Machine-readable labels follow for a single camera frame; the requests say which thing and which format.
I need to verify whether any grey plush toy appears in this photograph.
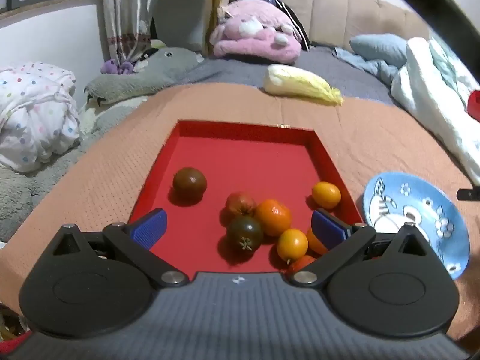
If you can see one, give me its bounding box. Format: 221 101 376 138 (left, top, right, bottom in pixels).
84 47 205 106

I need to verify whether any blue cartoon print plate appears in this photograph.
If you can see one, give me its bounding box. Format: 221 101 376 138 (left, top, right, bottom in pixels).
363 171 470 281

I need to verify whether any white duvet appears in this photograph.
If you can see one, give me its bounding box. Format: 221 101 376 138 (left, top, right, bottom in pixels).
391 37 480 186

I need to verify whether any grey bed sheet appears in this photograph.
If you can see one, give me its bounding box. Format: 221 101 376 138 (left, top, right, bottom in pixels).
161 45 398 107

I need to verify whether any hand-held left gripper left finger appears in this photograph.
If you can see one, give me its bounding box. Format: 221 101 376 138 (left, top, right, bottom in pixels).
50 208 190 289

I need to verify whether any napa cabbage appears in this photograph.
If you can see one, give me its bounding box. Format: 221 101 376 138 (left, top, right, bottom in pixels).
262 64 344 106

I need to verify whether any dark brown tomato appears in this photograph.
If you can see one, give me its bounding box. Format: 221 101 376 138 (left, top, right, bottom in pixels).
172 167 208 203

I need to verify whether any red tomato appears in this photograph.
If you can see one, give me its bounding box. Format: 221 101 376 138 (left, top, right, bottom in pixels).
287 255 316 275
225 192 257 218

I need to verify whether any orange tangerine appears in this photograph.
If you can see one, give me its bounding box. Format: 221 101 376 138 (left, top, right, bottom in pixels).
307 228 329 256
256 199 292 237

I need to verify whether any dark green tomato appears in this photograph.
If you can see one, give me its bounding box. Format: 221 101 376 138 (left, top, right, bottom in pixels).
226 215 264 253

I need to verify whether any patterned curtain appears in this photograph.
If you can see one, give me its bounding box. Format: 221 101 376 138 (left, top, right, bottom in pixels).
102 0 158 64

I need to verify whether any light blue pillow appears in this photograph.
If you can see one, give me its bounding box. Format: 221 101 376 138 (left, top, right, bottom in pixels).
349 34 409 68

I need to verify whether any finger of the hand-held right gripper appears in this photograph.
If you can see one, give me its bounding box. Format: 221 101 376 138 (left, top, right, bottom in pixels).
456 185 480 202

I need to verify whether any orange textured mat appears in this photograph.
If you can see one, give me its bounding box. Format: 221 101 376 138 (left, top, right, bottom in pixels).
0 82 480 346

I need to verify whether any light blue cloth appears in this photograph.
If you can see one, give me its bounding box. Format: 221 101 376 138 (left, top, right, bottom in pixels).
334 47 398 88

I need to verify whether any beige padded headboard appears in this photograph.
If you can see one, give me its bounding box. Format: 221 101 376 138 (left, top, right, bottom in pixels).
238 0 432 47

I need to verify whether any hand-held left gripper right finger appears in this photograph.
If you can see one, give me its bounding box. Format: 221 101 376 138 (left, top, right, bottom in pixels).
287 209 432 289

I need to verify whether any pink plush toy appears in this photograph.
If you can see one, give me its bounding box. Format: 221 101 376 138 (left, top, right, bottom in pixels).
209 0 302 64

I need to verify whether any purple plush toy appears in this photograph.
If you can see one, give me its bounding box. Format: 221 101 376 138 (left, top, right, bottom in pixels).
100 59 135 76

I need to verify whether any red tray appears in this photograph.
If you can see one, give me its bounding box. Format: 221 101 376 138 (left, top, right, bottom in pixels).
127 120 364 282

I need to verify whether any polka dot white blanket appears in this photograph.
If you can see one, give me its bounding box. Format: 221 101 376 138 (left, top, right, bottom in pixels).
0 62 81 173

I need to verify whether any red box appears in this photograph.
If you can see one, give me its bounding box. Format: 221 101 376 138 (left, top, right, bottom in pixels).
467 90 480 122

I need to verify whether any small yellow-orange citrus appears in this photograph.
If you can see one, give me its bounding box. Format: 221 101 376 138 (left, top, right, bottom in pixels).
312 181 342 210
277 229 309 262

